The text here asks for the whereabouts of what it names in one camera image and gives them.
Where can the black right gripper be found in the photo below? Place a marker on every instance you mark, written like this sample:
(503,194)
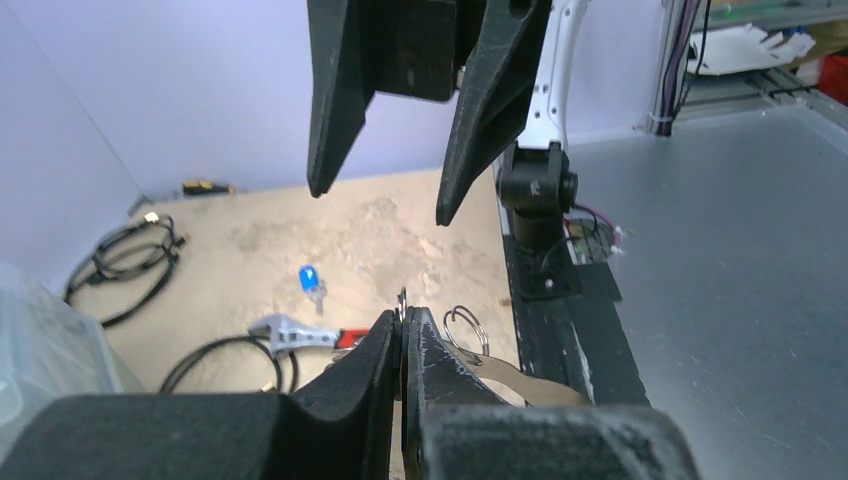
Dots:
(416,49)

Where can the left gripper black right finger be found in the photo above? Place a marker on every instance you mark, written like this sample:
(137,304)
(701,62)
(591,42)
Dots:
(455,427)

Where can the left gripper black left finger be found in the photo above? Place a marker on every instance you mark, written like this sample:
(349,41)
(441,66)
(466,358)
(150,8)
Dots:
(336,427)

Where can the silver split keyring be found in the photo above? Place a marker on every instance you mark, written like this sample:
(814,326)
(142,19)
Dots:
(401,308)

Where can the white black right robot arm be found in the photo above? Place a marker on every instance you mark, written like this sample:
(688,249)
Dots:
(539,151)

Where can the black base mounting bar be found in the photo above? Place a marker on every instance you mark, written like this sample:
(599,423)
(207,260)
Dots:
(564,301)

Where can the key with blue tag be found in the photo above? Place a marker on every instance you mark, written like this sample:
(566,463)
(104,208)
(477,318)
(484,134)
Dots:
(313,287)

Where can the yellow black screwdriver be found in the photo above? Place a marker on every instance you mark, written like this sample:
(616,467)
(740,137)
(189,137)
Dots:
(196,188)

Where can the clear plastic storage box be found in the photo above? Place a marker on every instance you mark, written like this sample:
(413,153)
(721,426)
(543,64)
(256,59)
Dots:
(49,351)

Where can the adjustable wrench red handle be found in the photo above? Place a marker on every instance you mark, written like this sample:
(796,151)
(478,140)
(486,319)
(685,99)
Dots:
(285,335)

